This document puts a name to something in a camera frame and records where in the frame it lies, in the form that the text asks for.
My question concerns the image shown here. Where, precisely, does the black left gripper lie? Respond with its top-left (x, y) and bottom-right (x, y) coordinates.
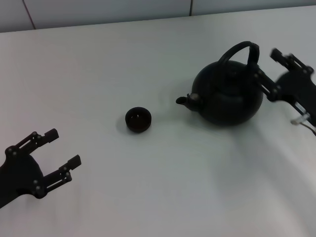
top-left (0, 128), bottom-right (82, 208)

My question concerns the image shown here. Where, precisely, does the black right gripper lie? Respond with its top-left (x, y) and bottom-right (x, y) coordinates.
top-left (253, 47), bottom-right (316, 127)

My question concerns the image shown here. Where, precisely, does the black round teapot with handle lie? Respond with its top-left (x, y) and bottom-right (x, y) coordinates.
top-left (175, 40), bottom-right (265, 127)

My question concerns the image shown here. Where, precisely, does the small black teacup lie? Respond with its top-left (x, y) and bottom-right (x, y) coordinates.
top-left (124, 106), bottom-right (152, 134)

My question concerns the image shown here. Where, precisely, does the right gripper cable with connector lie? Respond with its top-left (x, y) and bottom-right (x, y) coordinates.
top-left (290, 115), bottom-right (316, 137)

